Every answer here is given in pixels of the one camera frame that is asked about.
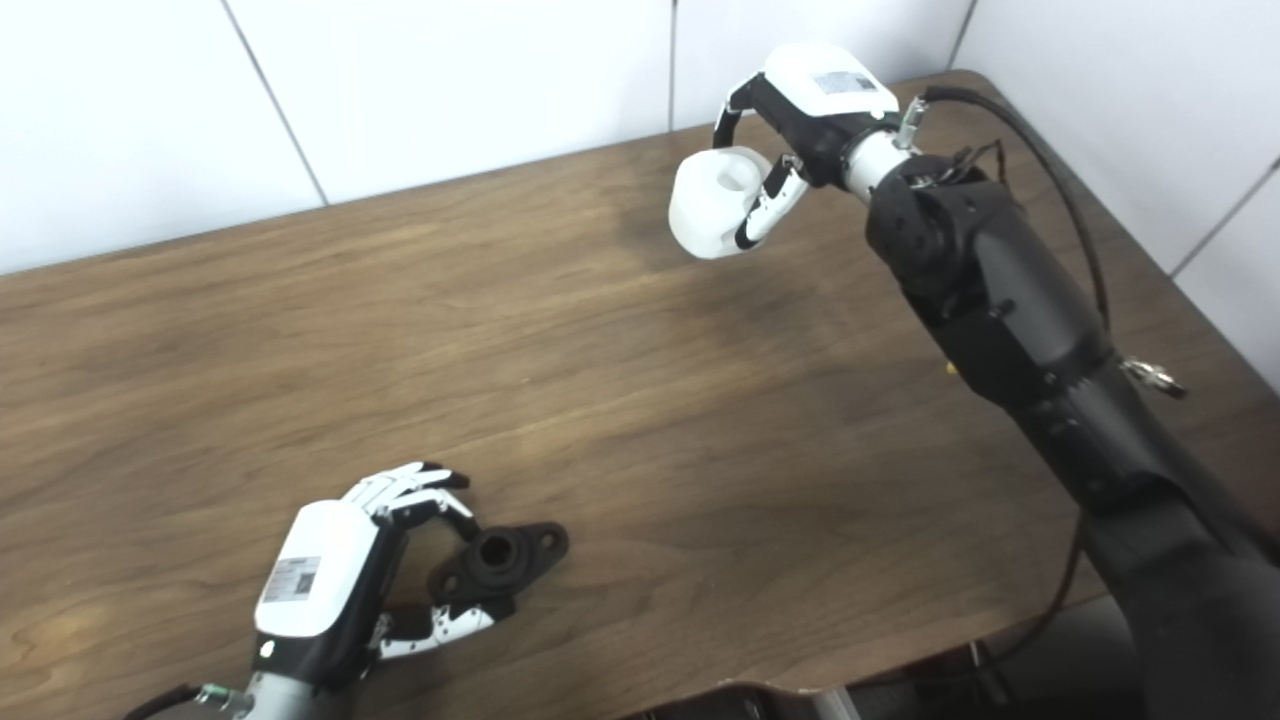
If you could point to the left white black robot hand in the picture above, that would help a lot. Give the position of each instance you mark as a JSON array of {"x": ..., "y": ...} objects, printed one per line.
[{"x": 320, "y": 580}]

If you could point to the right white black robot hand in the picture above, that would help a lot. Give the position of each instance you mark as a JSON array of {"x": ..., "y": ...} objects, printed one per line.
[{"x": 820, "y": 100}]

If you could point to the dark robot torso edge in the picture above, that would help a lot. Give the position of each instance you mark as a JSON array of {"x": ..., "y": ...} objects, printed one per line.
[{"x": 740, "y": 703}]

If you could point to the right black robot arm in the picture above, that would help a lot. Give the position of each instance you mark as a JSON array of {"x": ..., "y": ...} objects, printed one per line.
[{"x": 1010, "y": 290}]

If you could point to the round white plastic piece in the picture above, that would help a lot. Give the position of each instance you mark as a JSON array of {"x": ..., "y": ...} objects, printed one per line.
[{"x": 705, "y": 210}]

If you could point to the black flanged holder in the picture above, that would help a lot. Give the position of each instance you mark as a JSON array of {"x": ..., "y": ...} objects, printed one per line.
[{"x": 520, "y": 555}]

